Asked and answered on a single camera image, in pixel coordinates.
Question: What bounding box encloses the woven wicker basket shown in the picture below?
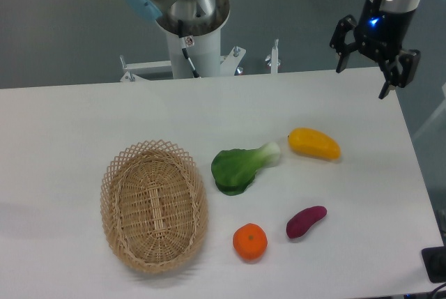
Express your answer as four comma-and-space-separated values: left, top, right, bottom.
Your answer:
100, 140, 208, 274

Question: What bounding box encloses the orange tangerine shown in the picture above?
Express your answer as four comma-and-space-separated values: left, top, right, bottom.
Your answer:
233, 223, 268, 261

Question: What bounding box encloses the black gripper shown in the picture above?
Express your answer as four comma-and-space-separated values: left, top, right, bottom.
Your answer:
330, 0, 421, 100

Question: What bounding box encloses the yellow mango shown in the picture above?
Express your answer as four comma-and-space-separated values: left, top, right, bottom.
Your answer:
288, 128, 341, 160

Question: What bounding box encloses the purple sweet potato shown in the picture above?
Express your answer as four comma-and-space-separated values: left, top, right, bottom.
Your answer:
286, 206, 328, 239

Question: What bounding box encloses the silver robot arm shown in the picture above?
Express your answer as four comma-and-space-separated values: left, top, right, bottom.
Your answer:
330, 0, 421, 99

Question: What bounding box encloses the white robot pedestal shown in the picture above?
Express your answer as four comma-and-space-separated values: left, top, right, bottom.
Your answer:
165, 29, 221, 79

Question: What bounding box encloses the green bok choy vegetable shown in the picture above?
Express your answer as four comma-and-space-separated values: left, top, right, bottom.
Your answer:
210, 142, 282, 196

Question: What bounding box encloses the black cable on pedestal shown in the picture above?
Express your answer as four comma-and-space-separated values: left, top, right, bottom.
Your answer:
177, 20, 201, 79

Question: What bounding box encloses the black device at table edge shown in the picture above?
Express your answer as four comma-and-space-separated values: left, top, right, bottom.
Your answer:
421, 246, 445, 284

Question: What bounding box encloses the white metal base frame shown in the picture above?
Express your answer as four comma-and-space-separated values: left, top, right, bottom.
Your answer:
120, 38, 282, 82

